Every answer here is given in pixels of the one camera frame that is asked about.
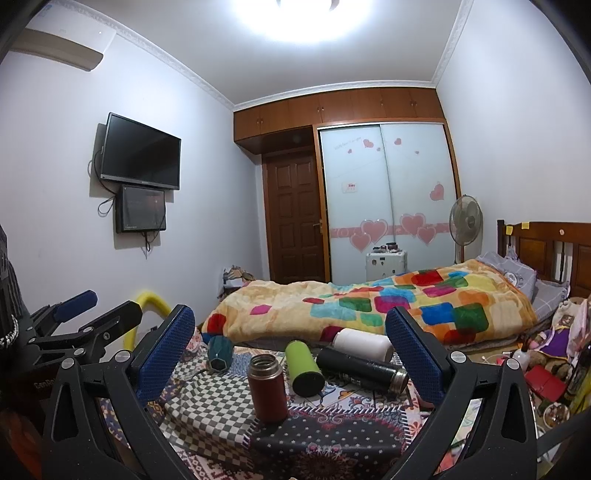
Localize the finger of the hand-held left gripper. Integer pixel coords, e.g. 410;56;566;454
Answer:
28;290;99;340
28;300;144;370

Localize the printed fabric bag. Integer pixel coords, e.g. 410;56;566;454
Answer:
551;298;591;370

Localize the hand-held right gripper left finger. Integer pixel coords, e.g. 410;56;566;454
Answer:
39;305;197;480

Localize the standing electric fan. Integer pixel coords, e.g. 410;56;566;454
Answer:
450;195;484;265

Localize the small white cabinet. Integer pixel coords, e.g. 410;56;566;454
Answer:
366;251;409;280

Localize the grey checkered cloth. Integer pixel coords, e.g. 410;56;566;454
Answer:
161;355;262;455

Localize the red flask cup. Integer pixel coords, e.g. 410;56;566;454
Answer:
247;354;289;424

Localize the brown wooden door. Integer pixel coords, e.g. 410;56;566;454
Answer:
262;154;331;284

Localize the black television cable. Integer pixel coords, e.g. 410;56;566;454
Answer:
88;138;116;217

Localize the grey plaid pillow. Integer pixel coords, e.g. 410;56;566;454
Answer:
475;249;539;296

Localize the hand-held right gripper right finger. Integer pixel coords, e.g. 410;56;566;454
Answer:
385;305;541;480

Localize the dark dotted cloth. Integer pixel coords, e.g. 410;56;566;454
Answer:
252;406;411;480

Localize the black flask cup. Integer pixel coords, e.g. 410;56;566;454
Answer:
316;347;410;395

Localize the yellow foam tube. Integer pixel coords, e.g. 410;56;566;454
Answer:
121;290;172;354

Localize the red box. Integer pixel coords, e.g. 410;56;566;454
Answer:
526;367;566;400

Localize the round ceiling light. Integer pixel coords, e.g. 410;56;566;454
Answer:
235;0;375;44

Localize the patterned floral mat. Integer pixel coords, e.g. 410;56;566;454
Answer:
99;332;435;480

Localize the pile of clothes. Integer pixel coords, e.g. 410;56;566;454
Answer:
222;264;259;296

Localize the green bottle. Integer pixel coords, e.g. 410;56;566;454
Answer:
285;340;326;398

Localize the colourful patchwork blanket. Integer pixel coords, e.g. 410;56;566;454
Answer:
202;258;539;347

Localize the white air conditioner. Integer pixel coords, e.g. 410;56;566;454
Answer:
9;2;116;72

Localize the wooden bed headboard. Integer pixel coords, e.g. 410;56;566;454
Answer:
496;219;591;298

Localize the wall-mounted black television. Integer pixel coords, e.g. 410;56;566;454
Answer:
99;112;182;191

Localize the wooden wardrobe with heart stickers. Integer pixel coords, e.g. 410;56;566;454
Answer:
233;85;462;284

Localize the small black wall monitor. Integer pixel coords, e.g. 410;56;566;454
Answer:
115;185;168;234

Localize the teal faceted cup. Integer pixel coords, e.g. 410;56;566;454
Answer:
206;335;236;374

